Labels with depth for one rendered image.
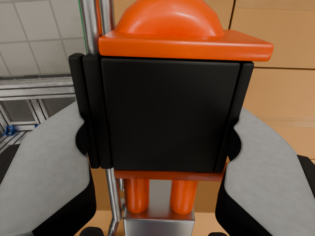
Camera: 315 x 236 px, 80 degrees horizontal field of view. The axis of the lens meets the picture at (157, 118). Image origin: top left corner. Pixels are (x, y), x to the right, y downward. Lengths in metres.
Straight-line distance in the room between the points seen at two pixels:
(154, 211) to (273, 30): 0.64
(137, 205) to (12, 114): 1.30
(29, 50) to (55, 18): 0.27
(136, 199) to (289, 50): 0.69
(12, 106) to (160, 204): 1.27
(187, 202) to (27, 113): 1.26
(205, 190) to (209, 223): 0.07
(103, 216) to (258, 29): 0.66
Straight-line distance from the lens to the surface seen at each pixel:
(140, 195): 0.16
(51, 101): 1.25
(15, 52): 1.49
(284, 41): 0.75
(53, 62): 1.39
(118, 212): 0.17
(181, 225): 0.19
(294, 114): 0.90
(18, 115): 1.41
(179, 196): 0.17
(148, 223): 0.18
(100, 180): 0.51
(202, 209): 0.45
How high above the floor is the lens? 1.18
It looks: 59 degrees down
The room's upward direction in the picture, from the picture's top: 178 degrees counter-clockwise
